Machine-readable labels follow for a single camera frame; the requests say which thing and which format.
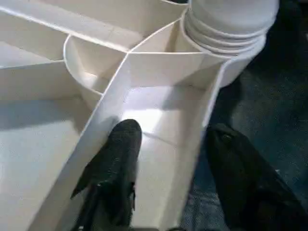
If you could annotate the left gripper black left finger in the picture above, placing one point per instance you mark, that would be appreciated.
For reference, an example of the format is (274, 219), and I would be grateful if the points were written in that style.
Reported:
(118, 168)

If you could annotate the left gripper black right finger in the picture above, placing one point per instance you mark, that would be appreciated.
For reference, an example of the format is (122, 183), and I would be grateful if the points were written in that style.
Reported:
(245, 192)

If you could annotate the white plastic table leg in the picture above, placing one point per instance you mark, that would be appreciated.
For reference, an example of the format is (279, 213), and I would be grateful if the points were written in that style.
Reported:
(228, 14)

